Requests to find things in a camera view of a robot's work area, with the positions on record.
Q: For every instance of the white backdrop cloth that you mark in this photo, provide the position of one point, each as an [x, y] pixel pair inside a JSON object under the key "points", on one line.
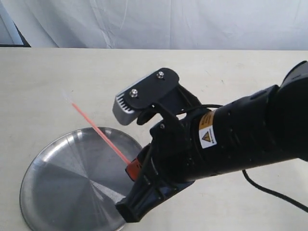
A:
{"points": [[162, 24]]}

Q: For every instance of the black framed board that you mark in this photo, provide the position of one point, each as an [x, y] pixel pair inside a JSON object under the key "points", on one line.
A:
{"points": [[21, 43]]}

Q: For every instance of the thin red straw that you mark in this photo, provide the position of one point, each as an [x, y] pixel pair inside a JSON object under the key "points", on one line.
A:
{"points": [[97, 130]]}

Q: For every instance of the round stainless steel plate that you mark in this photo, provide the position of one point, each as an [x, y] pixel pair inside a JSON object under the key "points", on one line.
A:
{"points": [[74, 183]]}

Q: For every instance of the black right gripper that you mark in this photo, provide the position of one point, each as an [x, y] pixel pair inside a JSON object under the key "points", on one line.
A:
{"points": [[171, 162]]}

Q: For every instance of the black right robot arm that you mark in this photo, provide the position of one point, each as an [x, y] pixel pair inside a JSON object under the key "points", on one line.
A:
{"points": [[267, 127]]}

